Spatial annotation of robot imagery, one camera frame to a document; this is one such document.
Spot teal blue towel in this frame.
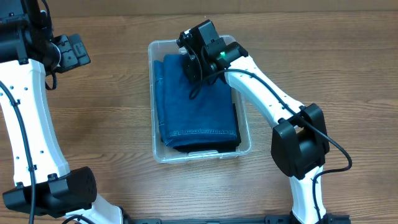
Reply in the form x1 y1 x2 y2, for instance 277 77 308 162
154 55 241 150

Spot black cloth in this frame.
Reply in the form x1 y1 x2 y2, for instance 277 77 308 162
172 60 242 154

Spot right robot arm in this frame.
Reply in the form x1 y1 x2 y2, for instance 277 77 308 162
177 20 330 223

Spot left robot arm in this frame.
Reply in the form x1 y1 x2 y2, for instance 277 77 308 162
1 0 131 223

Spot clear plastic container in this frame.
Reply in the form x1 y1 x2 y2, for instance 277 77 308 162
148 39 252 164

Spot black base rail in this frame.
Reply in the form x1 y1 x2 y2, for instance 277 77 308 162
124 213 351 224

